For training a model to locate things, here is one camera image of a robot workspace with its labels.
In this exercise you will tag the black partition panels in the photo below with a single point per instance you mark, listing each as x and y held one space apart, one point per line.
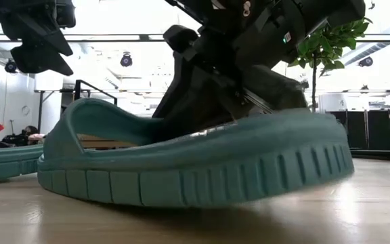
367 130

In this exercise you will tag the black ceiling spot lamp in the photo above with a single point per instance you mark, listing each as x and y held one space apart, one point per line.
304 84
366 61
126 60
9 67

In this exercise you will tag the dark background table frame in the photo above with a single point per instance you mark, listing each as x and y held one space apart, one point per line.
40 112

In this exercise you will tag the black ceiling light rail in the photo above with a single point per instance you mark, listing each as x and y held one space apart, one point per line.
144 37

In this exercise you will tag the black metal shoe shelf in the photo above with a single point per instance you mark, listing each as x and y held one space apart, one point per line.
76 89

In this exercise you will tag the black aluminium rig frame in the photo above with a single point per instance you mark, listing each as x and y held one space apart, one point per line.
384 154

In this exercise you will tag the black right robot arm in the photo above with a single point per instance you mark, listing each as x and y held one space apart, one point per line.
337 10

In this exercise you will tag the potted green leafy plant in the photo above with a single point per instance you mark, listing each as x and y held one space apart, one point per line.
330 44

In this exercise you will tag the person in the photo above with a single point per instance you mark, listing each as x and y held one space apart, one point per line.
30 130

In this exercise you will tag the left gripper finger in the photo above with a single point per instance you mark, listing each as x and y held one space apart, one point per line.
36 32
36 59

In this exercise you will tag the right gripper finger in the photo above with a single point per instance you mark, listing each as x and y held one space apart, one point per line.
195 101
276 89

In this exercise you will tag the green foam slide sandal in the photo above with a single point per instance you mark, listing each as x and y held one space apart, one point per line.
198 176
5 166

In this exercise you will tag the white cylinder appliance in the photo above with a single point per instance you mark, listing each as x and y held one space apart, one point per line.
332 101

